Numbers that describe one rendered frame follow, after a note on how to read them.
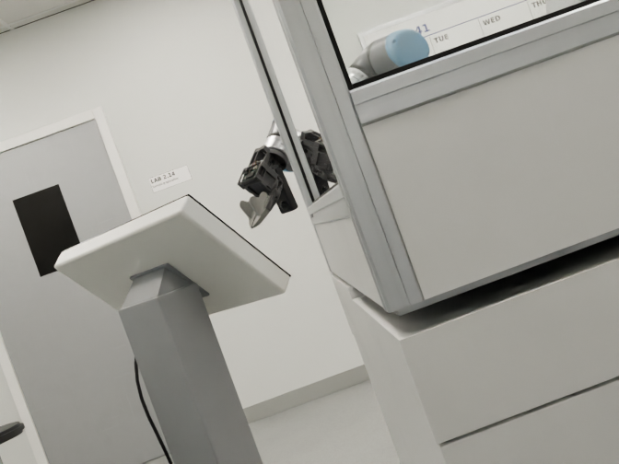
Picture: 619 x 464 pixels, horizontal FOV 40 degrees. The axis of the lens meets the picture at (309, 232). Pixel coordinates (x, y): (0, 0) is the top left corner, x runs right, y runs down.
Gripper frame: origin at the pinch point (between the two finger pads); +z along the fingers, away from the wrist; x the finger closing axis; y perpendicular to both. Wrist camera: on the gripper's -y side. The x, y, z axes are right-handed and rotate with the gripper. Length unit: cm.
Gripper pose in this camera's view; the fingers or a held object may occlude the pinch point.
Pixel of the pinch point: (256, 225)
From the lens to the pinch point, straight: 201.4
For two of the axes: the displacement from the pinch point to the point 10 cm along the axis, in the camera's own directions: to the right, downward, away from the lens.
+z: -2.7, 7.9, -5.6
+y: -6.6, -5.7, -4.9
